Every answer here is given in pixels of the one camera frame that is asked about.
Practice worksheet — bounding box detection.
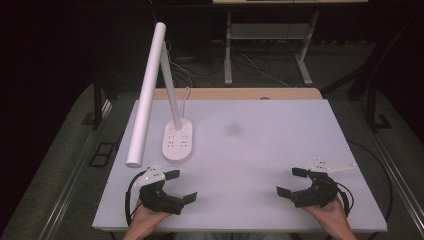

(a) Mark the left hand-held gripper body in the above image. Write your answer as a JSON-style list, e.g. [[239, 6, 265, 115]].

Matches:
[[133, 162, 186, 216]]

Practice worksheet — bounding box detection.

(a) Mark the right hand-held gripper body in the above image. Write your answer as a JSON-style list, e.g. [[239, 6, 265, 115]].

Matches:
[[290, 159, 357, 209]]

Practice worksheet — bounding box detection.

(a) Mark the person's left hand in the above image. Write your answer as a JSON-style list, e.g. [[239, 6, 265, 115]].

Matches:
[[131, 198, 173, 232]]

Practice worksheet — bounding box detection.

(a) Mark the person's right hand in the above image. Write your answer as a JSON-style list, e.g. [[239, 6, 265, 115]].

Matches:
[[301, 196, 351, 232]]

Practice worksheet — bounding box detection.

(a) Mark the white table board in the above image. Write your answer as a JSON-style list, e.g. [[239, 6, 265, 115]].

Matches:
[[92, 99, 388, 233]]

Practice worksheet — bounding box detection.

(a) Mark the white desk lamp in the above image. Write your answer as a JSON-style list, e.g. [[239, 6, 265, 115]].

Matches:
[[125, 21, 194, 168]]

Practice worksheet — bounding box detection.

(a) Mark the wooden table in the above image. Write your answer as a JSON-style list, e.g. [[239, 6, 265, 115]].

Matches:
[[153, 87, 324, 101]]

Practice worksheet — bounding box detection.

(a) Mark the black metal stand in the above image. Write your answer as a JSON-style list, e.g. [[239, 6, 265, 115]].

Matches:
[[91, 70, 118, 131], [321, 16, 414, 132]]

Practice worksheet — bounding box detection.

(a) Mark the grey metal-legged table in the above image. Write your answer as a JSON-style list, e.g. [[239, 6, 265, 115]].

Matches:
[[212, 0, 369, 87]]

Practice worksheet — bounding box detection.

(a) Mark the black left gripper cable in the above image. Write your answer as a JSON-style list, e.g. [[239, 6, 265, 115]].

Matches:
[[124, 169, 149, 228]]

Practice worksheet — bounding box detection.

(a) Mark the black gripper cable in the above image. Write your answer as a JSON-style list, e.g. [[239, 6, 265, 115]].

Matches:
[[334, 181, 355, 218], [124, 169, 149, 228]]

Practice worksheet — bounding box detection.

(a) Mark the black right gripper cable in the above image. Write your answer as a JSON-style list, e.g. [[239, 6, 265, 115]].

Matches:
[[334, 181, 355, 218]]

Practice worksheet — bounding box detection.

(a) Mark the black floor frame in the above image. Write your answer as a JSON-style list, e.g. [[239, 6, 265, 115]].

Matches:
[[87, 141, 117, 168]]

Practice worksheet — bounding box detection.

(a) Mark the white lamp cable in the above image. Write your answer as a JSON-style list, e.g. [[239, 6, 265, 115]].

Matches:
[[179, 86, 191, 120]]

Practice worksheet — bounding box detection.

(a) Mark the thin black cable loop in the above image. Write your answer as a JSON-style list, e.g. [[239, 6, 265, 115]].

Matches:
[[347, 139, 394, 224]]

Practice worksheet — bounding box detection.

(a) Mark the metal floor rail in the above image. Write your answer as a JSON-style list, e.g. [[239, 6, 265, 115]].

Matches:
[[34, 99, 113, 240], [351, 99, 424, 231]]

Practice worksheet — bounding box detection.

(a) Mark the white floor cable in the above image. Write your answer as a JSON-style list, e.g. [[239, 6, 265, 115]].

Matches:
[[239, 53, 292, 89]]

